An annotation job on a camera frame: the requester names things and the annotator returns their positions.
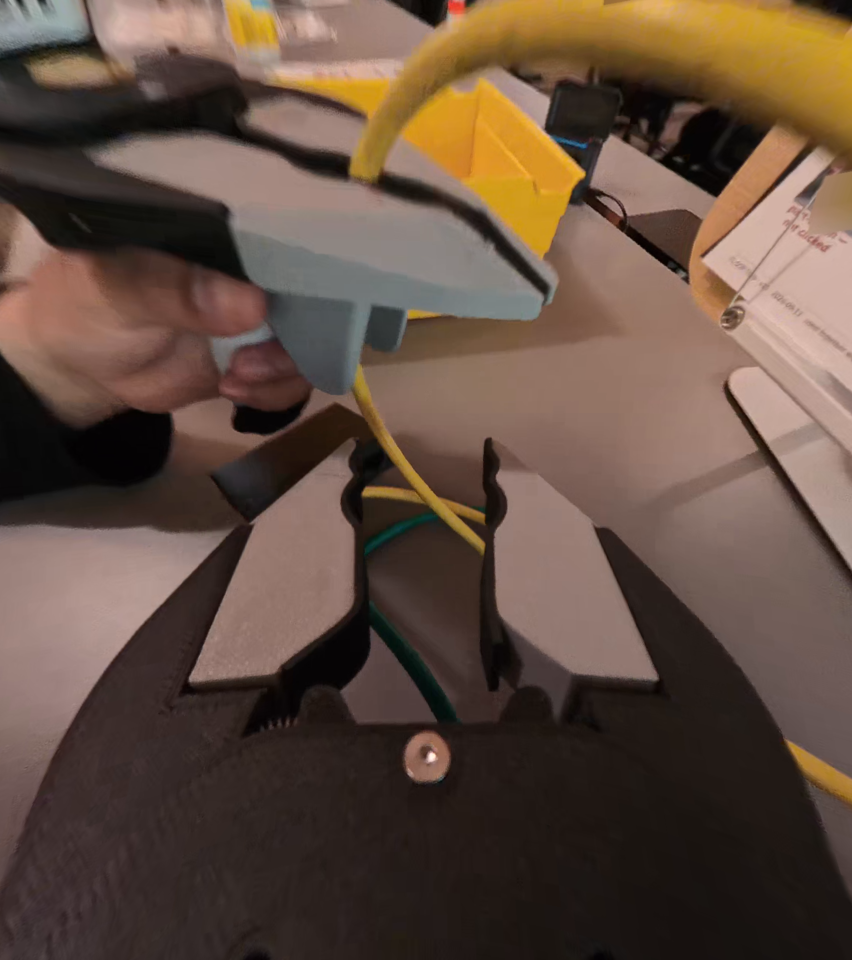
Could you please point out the white display stand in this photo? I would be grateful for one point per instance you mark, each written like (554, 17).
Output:
(830, 487)

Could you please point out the small black device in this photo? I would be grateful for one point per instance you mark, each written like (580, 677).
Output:
(583, 120)

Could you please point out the instruction sheet on stand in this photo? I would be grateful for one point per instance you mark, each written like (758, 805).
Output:
(755, 180)

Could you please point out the yellow plastic bin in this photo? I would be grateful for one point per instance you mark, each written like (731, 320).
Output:
(516, 165)

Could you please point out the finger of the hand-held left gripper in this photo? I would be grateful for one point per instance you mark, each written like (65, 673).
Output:
(358, 247)
(298, 127)

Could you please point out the black network switch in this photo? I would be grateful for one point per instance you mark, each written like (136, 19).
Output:
(291, 450)

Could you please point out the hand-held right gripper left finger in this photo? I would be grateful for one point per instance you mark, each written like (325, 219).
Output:
(283, 600)

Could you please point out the person's left hand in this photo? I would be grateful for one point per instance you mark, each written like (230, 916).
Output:
(111, 337)

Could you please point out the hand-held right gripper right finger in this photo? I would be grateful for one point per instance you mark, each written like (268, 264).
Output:
(568, 600)

